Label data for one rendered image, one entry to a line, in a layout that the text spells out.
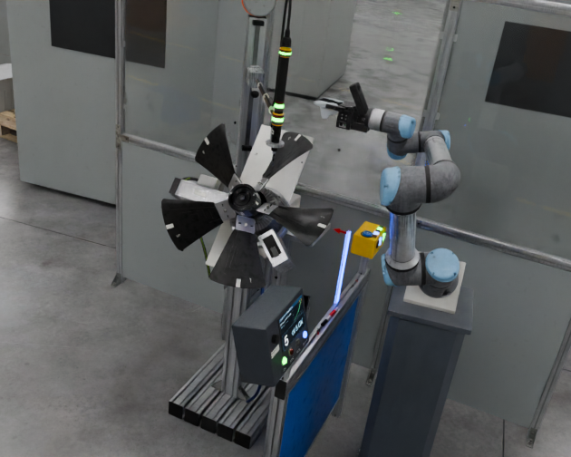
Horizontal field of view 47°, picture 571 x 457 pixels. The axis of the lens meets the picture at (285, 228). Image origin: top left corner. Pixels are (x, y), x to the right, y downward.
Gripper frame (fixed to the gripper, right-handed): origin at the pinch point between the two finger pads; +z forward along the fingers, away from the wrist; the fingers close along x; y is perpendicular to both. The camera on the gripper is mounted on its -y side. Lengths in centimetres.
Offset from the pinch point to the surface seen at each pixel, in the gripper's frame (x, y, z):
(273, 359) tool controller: -82, 51, -27
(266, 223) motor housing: 5, 58, 17
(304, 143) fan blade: 14.5, 23.2, 9.4
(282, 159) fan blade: 10.5, 30.5, 16.3
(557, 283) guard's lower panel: 70, 78, -101
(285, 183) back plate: 28, 48, 21
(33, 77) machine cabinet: 140, 75, 274
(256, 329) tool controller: -83, 42, -21
